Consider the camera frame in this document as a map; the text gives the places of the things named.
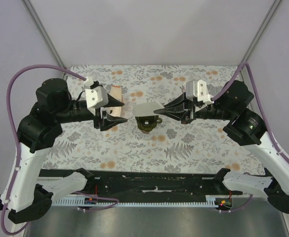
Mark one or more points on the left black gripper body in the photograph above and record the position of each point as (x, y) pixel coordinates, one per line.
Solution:
(97, 118)

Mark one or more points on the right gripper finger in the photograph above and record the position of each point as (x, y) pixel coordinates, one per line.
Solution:
(176, 115)
(179, 101)

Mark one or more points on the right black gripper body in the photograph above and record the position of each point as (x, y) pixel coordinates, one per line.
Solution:
(190, 113)

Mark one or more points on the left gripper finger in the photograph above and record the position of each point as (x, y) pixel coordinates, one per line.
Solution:
(108, 121)
(115, 98)

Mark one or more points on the orange coffee filter pack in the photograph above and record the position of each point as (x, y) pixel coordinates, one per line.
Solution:
(115, 111)

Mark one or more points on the green glass dripper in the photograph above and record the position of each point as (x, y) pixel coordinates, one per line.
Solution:
(148, 123)

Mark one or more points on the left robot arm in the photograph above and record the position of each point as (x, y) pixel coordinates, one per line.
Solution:
(27, 200)

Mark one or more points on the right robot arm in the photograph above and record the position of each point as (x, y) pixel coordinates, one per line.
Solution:
(247, 129)

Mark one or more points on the floral patterned table mat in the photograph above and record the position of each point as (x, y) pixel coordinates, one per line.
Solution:
(200, 147)

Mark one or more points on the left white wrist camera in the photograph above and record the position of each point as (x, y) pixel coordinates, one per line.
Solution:
(96, 95)

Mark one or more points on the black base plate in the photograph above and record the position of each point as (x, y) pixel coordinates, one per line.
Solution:
(137, 186)

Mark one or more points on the white slotted cable duct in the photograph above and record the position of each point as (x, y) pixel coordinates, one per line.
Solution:
(83, 201)

